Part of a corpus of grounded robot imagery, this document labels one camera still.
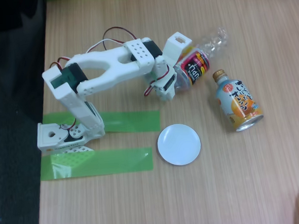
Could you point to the clear plastic bottle pink label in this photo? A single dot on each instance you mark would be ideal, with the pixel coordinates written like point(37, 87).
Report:
point(197, 66)

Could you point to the orange juice bottle can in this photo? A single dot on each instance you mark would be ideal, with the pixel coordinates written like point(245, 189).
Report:
point(238, 104)

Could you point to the green tape strip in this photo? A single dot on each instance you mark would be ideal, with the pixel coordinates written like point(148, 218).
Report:
point(104, 163)
point(132, 122)

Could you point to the small white round plate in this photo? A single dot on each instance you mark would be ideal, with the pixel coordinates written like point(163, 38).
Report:
point(179, 144)

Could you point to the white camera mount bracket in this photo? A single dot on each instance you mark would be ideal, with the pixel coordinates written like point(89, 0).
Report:
point(172, 51)

